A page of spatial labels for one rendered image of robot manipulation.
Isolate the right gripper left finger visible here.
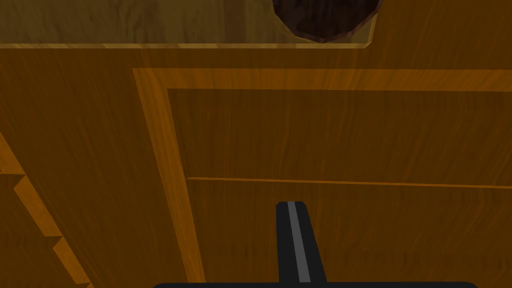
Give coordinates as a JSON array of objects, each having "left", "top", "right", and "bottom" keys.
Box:
[{"left": 275, "top": 201, "right": 306, "bottom": 284}]

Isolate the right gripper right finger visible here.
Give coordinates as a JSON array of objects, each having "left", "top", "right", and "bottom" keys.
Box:
[{"left": 291, "top": 201, "right": 328, "bottom": 284}]

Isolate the dark brown round knob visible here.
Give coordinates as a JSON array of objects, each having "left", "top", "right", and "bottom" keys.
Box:
[{"left": 271, "top": 0, "right": 384, "bottom": 43}]

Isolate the brown wooden cupboard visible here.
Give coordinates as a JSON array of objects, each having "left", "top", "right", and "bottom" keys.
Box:
[{"left": 0, "top": 0, "right": 512, "bottom": 288}]

